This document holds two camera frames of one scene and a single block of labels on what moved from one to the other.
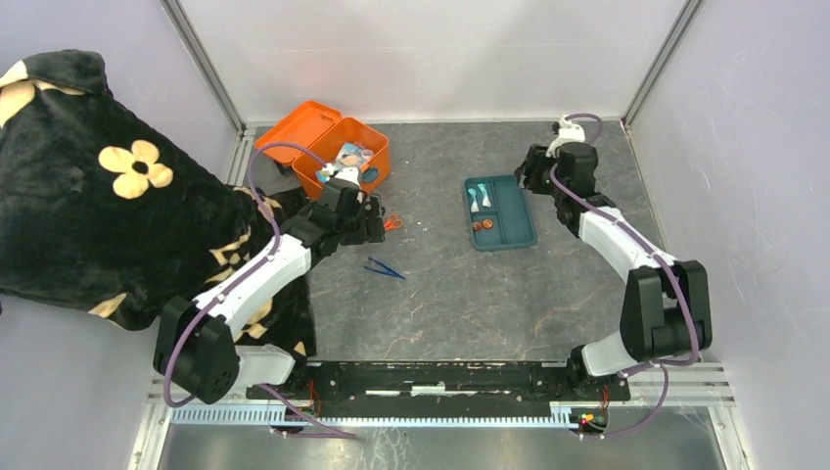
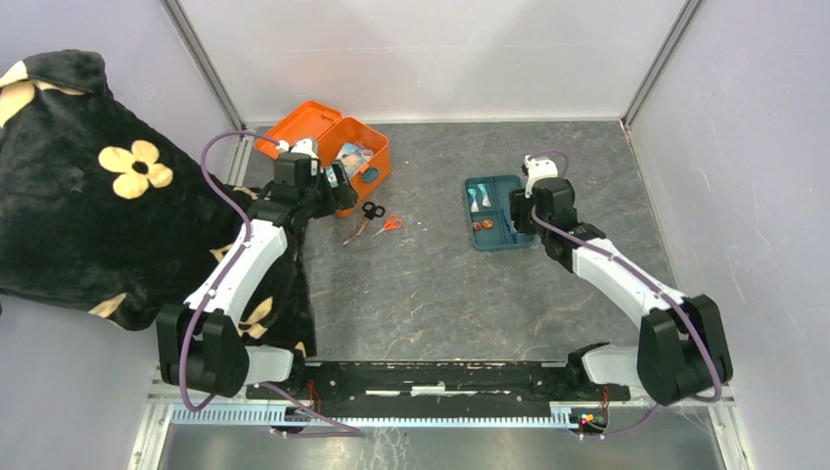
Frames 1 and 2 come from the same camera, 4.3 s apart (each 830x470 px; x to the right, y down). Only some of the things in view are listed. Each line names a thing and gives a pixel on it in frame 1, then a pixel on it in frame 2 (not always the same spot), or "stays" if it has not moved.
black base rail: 438,387 stays
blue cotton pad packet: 353,154 stays
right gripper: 537,158 → 520,200
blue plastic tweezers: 391,272 → 513,235
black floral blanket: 102,215 stays
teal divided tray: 500,213 stays
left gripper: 371,229 → 340,198
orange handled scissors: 392,223 stays
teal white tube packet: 485,202 stays
